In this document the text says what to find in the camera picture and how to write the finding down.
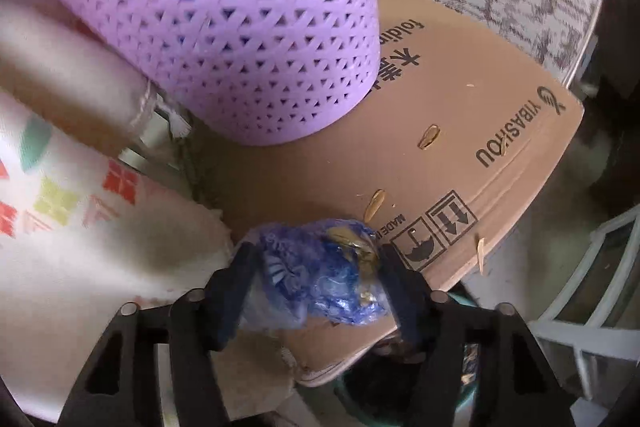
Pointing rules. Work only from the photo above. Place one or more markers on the patterned tablecloth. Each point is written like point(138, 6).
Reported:
point(100, 247)

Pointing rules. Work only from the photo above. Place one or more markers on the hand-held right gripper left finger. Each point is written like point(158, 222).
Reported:
point(235, 302)

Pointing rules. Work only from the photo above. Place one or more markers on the dark teal container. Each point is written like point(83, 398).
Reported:
point(360, 402)

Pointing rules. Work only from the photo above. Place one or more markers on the sunflower seed shell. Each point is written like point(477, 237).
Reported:
point(481, 252)
point(375, 205)
point(429, 137)

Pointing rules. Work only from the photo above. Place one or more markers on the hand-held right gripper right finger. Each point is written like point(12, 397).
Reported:
point(400, 292)

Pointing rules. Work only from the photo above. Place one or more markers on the purple plastic basket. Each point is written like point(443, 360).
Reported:
point(225, 32)

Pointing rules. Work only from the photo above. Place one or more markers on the white metal rack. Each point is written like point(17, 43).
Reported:
point(565, 332)

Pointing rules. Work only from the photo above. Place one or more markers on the brown cardboard box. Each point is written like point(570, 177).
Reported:
point(450, 82)

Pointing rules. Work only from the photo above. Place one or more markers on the blue plastic bag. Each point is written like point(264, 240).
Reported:
point(320, 287)

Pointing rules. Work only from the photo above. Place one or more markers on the beige cloth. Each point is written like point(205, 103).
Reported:
point(65, 62)

